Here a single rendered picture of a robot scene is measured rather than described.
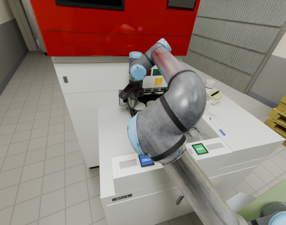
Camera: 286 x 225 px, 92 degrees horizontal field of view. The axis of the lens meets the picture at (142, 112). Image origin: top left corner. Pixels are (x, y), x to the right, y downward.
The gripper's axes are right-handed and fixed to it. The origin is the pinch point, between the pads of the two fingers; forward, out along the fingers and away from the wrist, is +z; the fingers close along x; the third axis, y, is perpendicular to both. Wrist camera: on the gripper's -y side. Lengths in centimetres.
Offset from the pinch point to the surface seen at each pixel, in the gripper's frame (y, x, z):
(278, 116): 203, -92, 56
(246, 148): 16, -65, -5
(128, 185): -33.4, -36.6, 3.1
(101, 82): -8.5, 21.2, -12.6
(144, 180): -27.6, -39.8, 2.1
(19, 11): 45, 548, -14
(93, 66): -11.6, 23.0, -23.5
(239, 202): -1, -73, 9
